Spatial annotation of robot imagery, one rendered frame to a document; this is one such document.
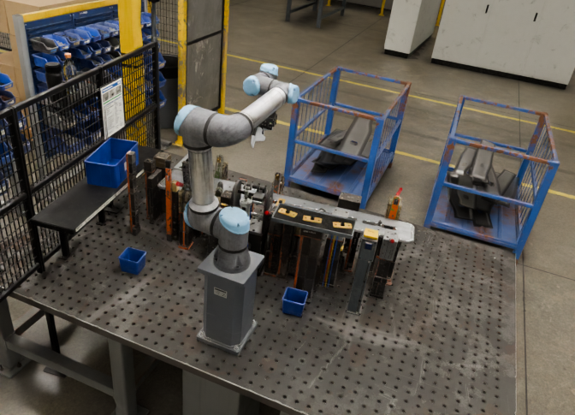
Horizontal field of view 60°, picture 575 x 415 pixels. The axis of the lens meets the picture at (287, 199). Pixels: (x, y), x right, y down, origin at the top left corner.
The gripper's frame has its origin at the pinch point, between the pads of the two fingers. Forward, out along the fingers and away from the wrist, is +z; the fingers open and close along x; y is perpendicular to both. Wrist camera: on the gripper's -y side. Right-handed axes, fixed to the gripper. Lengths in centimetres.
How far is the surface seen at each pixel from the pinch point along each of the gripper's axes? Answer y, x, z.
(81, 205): -75, -25, 43
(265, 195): 6.3, 4.7, 29.5
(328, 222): 40.3, -9.3, 26.5
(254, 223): 2.6, 4.0, 47.0
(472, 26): 156, 786, 64
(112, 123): -91, 30, 24
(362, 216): 54, 28, 42
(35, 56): -201, 107, 27
